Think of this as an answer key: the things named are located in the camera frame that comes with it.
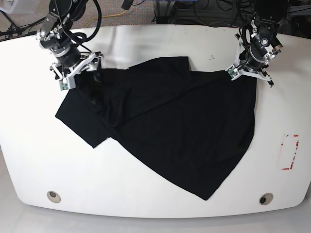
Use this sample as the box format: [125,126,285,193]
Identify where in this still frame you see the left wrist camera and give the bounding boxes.
[226,67,240,81]

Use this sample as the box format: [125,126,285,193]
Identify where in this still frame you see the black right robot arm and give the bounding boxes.
[36,0,102,85]

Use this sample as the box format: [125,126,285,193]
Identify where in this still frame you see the table grommet hole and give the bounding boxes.
[259,193,274,205]
[47,191,61,203]

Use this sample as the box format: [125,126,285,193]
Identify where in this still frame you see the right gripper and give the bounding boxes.
[36,13,103,82]

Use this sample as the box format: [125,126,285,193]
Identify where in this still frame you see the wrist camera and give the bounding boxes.
[226,67,240,81]
[59,77,76,91]

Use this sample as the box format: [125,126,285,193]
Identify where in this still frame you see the black T-shirt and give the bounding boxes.
[55,56,257,200]

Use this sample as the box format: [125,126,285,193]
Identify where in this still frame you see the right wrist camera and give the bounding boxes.
[59,77,76,91]

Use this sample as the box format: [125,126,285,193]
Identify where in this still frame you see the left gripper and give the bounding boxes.
[227,20,283,87]

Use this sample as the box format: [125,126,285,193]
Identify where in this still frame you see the red tape rectangle marking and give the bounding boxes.
[277,134,299,170]

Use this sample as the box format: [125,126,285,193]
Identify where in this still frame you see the left table grommet hole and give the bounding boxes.
[47,191,61,203]

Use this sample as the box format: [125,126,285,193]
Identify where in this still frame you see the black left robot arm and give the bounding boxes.
[225,0,288,87]

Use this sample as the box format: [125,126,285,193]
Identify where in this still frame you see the yellow cable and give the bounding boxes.
[82,9,128,29]

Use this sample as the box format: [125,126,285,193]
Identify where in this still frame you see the right table grommet hole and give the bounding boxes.
[259,193,274,205]

